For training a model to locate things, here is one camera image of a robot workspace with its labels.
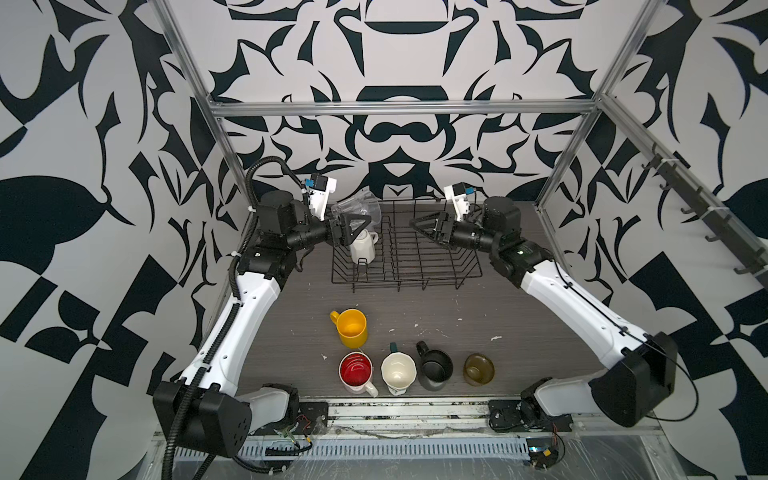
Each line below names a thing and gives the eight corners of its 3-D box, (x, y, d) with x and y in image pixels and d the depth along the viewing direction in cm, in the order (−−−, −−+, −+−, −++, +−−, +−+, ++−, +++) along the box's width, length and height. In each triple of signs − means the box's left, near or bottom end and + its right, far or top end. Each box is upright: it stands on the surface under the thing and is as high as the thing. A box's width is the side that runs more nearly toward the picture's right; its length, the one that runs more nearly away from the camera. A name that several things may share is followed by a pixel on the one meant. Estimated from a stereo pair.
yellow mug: (332, 348, 87) (327, 336, 80) (335, 321, 92) (331, 308, 85) (367, 348, 87) (365, 336, 80) (368, 322, 92) (366, 308, 85)
